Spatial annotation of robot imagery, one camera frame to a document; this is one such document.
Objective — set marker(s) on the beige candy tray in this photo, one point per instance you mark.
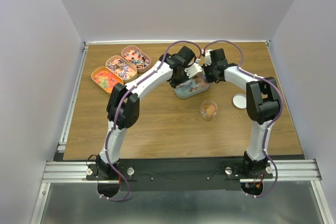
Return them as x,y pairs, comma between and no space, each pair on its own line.
122,68

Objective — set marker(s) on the pink candy tray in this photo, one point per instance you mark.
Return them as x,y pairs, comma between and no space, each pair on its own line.
136,57

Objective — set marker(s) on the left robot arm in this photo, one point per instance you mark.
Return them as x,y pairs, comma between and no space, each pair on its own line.
124,104

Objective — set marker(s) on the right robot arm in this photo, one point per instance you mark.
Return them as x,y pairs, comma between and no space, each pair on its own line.
264,105

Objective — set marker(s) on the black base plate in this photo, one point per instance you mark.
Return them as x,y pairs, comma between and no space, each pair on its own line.
182,174

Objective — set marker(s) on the white round lid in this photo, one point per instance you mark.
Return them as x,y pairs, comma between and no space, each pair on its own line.
239,101

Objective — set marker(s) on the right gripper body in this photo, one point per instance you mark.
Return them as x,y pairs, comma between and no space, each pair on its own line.
209,73

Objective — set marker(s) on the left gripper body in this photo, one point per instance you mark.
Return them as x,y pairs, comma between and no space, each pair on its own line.
176,81

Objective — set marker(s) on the orange candy tray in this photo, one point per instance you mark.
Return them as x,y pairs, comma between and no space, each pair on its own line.
105,79

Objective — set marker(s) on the clear plastic cup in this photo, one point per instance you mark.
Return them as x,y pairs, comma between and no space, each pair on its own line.
208,110

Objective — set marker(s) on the grey candy tray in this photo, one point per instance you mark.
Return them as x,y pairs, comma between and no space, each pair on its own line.
192,87

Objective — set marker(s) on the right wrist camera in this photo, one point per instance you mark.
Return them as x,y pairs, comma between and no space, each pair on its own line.
207,57

